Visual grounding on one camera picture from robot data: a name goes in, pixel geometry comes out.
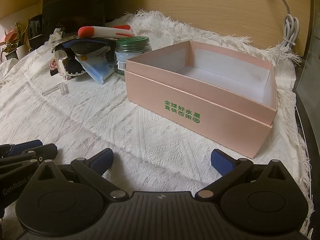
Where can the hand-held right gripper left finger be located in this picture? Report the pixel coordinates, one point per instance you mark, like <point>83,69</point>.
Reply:
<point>103,158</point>

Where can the black blue sunglasses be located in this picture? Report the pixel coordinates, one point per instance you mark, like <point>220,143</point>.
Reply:
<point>85,46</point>

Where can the black monitor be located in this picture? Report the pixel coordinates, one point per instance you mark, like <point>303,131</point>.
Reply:
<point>75,5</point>

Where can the clear acrylic stand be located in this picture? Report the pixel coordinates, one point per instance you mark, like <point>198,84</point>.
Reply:
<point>63,70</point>

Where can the green-lidded glass jar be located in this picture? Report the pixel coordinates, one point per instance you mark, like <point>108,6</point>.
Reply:
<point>131,55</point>

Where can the black cup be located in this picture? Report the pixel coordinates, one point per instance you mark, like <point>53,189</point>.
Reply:
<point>35,30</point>

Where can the potted plant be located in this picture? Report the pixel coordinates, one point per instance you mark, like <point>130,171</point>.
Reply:
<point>15,42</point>

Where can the light blue tissue packet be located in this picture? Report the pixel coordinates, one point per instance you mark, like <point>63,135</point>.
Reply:
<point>96,68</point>

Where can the pink rose hair clip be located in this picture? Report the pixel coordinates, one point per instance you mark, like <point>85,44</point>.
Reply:
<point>53,65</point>

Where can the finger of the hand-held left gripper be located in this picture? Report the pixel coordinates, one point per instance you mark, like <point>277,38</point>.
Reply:
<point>43,152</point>
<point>33,144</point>

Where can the pink cardboard box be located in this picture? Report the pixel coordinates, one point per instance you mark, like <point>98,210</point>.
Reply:
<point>200,110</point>

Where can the clear plastic corner piece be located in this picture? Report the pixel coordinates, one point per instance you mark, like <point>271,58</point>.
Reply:
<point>58,88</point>

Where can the black white-trimmed sock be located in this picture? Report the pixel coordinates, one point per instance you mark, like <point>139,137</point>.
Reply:
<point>72,68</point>

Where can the red and white marker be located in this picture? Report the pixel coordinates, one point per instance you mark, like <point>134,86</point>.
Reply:
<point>105,31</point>

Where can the white fringed blanket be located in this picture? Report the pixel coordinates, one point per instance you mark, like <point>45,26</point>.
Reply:
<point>105,120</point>

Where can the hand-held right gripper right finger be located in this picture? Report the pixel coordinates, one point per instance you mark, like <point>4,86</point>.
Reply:
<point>221,162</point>

